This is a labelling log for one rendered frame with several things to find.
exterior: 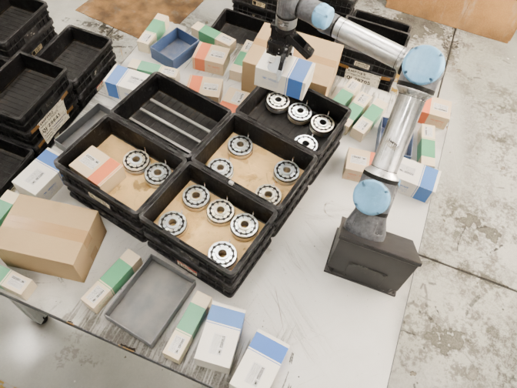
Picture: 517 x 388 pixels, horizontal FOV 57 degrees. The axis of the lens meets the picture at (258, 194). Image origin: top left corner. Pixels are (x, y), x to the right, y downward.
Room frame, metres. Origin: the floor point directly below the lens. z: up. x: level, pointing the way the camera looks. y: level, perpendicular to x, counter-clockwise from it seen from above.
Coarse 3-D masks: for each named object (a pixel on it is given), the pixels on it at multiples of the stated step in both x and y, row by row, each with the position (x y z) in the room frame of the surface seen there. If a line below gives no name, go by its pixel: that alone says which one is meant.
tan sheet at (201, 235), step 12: (180, 192) 0.96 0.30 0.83; (180, 204) 0.91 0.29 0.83; (192, 216) 0.86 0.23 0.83; (204, 216) 0.87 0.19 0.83; (192, 228) 0.81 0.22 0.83; (204, 228) 0.82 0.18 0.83; (216, 228) 0.82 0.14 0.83; (228, 228) 0.83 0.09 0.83; (192, 240) 0.76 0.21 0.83; (204, 240) 0.77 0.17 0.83; (216, 240) 0.77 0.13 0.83; (228, 240) 0.78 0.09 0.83; (252, 240) 0.79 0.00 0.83; (204, 252) 0.72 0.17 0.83; (240, 252) 0.74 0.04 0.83
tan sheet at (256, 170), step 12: (216, 156) 1.15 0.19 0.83; (228, 156) 1.16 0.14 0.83; (252, 156) 1.17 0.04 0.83; (264, 156) 1.18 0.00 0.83; (276, 156) 1.19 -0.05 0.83; (240, 168) 1.11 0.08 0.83; (252, 168) 1.11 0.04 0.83; (264, 168) 1.12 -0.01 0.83; (240, 180) 1.05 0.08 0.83; (252, 180) 1.06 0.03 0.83; (264, 180) 1.06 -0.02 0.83; (288, 192) 1.02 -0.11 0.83
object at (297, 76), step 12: (264, 60) 1.39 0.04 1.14; (288, 60) 1.41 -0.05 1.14; (300, 60) 1.42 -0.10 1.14; (264, 72) 1.34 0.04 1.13; (288, 72) 1.34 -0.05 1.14; (300, 72) 1.35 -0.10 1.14; (312, 72) 1.39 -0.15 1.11; (264, 84) 1.34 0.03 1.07; (276, 84) 1.33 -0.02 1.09; (288, 84) 1.32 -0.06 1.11; (300, 84) 1.30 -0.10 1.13; (300, 96) 1.30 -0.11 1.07
